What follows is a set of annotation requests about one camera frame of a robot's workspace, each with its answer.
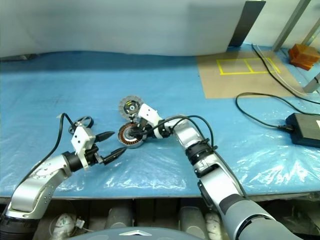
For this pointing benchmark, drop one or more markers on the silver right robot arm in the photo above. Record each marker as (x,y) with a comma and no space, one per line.
(220,175)

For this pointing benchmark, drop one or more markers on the white backdrop sheet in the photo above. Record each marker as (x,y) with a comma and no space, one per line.
(125,25)

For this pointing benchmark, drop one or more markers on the aluminium frame post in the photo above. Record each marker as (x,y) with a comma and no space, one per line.
(312,32)
(291,25)

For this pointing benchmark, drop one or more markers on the black power adapter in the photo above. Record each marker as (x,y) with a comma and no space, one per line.
(305,127)

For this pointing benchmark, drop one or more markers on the aluminium frame foot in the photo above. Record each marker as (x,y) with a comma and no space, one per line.
(311,85)

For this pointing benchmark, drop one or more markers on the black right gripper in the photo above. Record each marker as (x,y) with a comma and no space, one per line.
(143,125)

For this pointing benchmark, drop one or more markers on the orange block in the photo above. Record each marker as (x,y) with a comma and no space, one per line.
(303,53)

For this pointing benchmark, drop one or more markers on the white wrapped bundle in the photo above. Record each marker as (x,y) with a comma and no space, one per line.
(212,225)
(65,223)

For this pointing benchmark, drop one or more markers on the brown cardboard mat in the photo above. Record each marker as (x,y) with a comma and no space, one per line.
(250,85)

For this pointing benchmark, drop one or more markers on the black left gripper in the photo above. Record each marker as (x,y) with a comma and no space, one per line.
(92,156)

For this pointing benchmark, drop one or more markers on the dark rounded shape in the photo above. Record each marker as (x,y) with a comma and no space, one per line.
(120,217)
(191,220)

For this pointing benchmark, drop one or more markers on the small white connector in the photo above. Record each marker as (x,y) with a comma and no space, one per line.
(79,223)

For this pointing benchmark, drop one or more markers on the grey robot torso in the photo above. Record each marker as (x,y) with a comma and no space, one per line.
(140,233)

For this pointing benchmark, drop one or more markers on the dark upright post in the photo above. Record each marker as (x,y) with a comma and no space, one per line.
(246,22)

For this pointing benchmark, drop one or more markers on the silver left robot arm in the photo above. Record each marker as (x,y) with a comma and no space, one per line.
(37,180)

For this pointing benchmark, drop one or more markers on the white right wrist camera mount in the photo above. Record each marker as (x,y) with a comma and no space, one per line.
(148,112)

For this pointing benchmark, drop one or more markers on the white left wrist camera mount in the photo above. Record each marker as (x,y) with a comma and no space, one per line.
(81,140)

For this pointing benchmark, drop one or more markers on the small tan tape piece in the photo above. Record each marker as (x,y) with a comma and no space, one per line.
(59,116)

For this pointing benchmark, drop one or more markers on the round silver motor lid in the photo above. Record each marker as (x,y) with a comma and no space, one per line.
(125,105)

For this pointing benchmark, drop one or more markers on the blue plastic table sheet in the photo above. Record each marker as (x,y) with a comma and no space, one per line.
(75,87)

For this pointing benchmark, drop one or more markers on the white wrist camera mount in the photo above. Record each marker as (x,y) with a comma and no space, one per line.
(81,140)
(148,112)

